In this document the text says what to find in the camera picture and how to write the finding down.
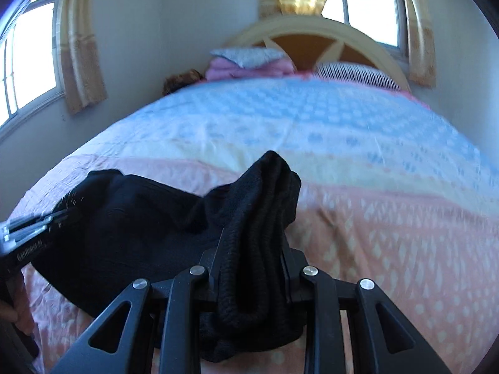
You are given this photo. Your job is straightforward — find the black pants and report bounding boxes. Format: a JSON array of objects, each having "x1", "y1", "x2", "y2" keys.
[{"x1": 30, "y1": 150, "x2": 308, "y2": 363}]

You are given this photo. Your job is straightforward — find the window behind headboard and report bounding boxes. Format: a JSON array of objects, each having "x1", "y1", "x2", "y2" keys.
[{"x1": 323, "y1": 0, "x2": 404, "y2": 49}]

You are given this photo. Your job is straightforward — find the folded pink blanket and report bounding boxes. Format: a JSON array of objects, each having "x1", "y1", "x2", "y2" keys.
[{"x1": 205, "y1": 56, "x2": 297, "y2": 82}]

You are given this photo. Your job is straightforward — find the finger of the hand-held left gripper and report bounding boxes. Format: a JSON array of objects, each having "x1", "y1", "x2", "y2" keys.
[{"x1": 0, "y1": 202, "x2": 79, "y2": 244}]

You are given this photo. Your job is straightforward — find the beige patterned curtain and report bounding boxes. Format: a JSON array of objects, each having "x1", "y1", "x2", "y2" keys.
[{"x1": 397, "y1": 0, "x2": 437, "y2": 88}]

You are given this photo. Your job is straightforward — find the striped pillow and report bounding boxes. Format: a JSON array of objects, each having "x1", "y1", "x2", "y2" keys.
[{"x1": 314, "y1": 61, "x2": 402, "y2": 91}]

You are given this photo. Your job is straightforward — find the pastel patterned bedspread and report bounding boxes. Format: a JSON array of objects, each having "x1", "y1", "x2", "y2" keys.
[{"x1": 7, "y1": 76, "x2": 499, "y2": 374}]

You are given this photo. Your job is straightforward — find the beige side window curtain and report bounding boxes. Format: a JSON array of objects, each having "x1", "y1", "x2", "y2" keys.
[{"x1": 58, "y1": 0, "x2": 108, "y2": 115}]

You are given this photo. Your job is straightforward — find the cream and wood headboard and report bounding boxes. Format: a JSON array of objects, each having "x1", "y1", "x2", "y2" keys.
[{"x1": 223, "y1": 16, "x2": 412, "y2": 93}]

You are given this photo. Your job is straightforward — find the side window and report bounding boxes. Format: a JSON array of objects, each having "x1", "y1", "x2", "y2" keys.
[{"x1": 0, "y1": 0, "x2": 66, "y2": 137}]

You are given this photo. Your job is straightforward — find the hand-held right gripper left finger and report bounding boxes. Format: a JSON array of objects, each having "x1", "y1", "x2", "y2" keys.
[{"x1": 51, "y1": 227, "x2": 227, "y2": 374}]

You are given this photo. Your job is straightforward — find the person's left hand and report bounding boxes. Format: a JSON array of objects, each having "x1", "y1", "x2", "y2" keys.
[{"x1": 0, "y1": 273, "x2": 31, "y2": 336}]

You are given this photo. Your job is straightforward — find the pink bed sheet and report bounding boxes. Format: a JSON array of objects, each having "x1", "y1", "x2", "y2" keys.
[{"x1": 400, "y1": 89, "x2": 431, "y2": 110}]

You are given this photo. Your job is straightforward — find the brown furry object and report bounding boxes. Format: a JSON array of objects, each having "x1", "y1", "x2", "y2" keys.
[{"x1": 162, "y1": 68, "x2": 204, "y2": 96}]

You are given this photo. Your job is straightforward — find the grey floral pillow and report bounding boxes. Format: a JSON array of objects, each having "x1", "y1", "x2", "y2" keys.
[{"x1": 210, "y1": 47, "x2": 285, "y2": 68}]

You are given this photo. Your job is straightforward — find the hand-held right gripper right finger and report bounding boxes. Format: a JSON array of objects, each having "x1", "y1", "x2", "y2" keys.
[{"x1": 278, "y1": 242, "x2": 453, "y2": 374}]

